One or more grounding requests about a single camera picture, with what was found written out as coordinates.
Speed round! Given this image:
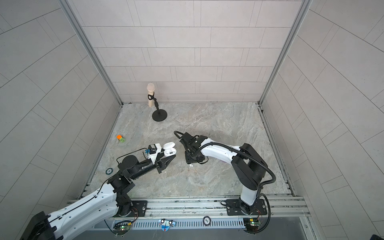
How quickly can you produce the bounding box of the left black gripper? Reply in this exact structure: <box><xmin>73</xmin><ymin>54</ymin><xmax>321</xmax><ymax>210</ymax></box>
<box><xmin>128</xmin><ymin>150</ymin><xmax>175</xmax><ymax>182</ymax></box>

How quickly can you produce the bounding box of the white earbud case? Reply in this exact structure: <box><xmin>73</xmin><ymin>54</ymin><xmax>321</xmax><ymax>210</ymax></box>
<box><xmin>163</xmin><ymin>142</ymin><xmax>177</xmax><ymax>157</ymax></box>

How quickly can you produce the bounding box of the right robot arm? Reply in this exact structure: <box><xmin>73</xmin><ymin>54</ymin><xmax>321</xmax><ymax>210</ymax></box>
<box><xmin>174</xmin><ymin>131</ymin><xmax>276</xmax><ymax>215</ymax></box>

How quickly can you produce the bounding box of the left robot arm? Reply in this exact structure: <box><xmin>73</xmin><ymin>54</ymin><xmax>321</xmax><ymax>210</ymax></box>
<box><xmin>21</xmin><ymin>153</ymin><xmax>175</xmax><ymax>240</ymax></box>

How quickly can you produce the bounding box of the black microphone stand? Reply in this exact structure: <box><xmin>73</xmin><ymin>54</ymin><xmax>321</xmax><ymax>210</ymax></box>
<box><xmin>152</xmin><ymin>96</ymin><xmax>168</xmax><ymax>122</ymax></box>

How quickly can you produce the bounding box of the orange green small toy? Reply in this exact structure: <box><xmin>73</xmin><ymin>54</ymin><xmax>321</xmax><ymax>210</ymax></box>
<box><xmin>117</xmin><ymin>135</ymin><xmax>125</xmax><ymax>143</ymax></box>

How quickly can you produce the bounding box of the blue white clip gadget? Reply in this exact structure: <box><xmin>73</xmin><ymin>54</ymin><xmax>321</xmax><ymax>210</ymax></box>
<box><xmin>159</xmin><ymin>219</ymin><xmax>176</xmax><ymax>232</ymax></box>

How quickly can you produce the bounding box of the beige microphone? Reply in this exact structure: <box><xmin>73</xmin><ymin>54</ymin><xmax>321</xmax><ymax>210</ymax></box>
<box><xmin>147</xmin><ymin>83</ymin><xmax>155</xmax><ymax>108</ymax></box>

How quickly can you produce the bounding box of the small black round disc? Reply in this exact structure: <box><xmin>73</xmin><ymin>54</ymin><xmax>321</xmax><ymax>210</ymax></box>
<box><xmin>203</xmin><ymin>216</ymin><xmax>212</xmax><ymax>227</ymax></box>

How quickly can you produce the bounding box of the left green circuit board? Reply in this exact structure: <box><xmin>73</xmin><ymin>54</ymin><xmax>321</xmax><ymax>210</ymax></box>
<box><xmin>114</xmin><ymin>221</ymin><xmax>132</xmax><ymax>233</ymax></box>

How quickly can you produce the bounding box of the green circuit board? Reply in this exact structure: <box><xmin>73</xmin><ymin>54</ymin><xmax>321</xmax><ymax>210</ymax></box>
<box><xmin>243</xmin><ymin>218</ymin><xmax>260</xmax><ymax>233</ymax></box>
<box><xmin>114</xmin><ymin>221</ymin><xmax>132</xmax><ymax>233</ymax></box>

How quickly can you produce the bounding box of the right green circuit board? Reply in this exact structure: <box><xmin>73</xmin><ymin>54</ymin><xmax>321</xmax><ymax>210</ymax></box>
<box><xmin>243</xmin><ymin>218</ymin><xmax>260</xmax><ymax>233</ymax></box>

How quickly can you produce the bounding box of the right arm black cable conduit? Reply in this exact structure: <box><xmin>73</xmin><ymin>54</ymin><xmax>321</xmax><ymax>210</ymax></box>
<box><xmin>173</xmin><ymin>130</ymin><xmax>277</xmax><ymax>235</ymax></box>

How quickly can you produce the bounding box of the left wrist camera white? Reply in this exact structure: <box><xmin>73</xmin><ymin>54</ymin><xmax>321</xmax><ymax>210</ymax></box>
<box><xmin>144</xmin><ymin>144</ymin><xmax>162</xmax><ymax>165</ymax></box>

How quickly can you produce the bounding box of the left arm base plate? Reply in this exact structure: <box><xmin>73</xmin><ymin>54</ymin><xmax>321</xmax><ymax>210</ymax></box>
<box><xmin>117</xmin><ymin>201</ymin><xmax>148</xmax><ymax>218</ymax></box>

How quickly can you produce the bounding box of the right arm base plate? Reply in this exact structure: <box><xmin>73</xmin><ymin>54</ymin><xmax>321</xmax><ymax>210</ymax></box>
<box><xmin>220</xmin><ymin>199</ymin><xmax>268</xmax><ymax>216</ymax></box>

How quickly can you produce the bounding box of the aluminium front rail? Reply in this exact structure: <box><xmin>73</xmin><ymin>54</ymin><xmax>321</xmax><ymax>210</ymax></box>
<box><xmin>58</xmin><ymin>195</ymin><xmax>310</xmax><ymax>222</ymax></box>

